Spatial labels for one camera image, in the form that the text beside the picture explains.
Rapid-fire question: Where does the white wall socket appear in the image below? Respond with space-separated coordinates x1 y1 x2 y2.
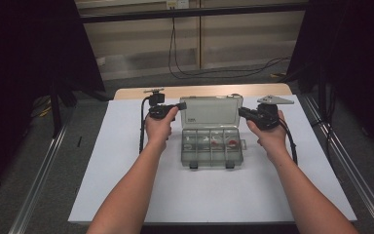
166 0 190 10

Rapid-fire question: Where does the person's left hand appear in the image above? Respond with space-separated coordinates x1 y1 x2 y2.
144 106 180 149

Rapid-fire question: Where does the left hand-held gripper cable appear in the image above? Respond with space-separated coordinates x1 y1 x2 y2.
138 97 152 155

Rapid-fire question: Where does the black curtain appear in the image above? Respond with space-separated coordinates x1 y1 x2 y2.
286 0 374 164
0 0 106 203

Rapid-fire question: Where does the right hand-held gripper cable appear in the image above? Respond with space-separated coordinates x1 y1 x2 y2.
279 118 299 166

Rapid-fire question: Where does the white table board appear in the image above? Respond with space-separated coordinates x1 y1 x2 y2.
67 95 358 225

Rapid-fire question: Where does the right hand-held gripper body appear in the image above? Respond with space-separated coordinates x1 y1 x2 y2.
247 94 295 132

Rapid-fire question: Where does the black horizontal bar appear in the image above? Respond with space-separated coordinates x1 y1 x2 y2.
79 2 310 24

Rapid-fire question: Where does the hand-held gripper cable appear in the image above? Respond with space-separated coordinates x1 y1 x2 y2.
279 118 299 166
138 97 152 155

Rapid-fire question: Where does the black cable bundle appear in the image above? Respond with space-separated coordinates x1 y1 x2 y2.
311 87 338 154

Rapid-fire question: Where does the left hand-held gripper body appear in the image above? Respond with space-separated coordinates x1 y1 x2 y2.
143 87 178 120

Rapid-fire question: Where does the beige wooden cabinet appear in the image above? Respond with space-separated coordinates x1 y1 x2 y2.
74 0 307 81

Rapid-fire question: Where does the metal floor rail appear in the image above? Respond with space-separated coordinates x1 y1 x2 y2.
300 94 374 234
8 125 68 234

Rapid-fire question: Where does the person's right hand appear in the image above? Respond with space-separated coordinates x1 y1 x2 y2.
245 110 288 159

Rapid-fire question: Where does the black stand pole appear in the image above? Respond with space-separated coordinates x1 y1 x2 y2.
50 81 63 138

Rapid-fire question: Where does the grey transparent compartment box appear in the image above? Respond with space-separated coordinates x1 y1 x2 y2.
178 95 248 170

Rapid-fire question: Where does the black hanging wall cable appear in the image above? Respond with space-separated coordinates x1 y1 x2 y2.
168 16 292 80
172 16 292 74

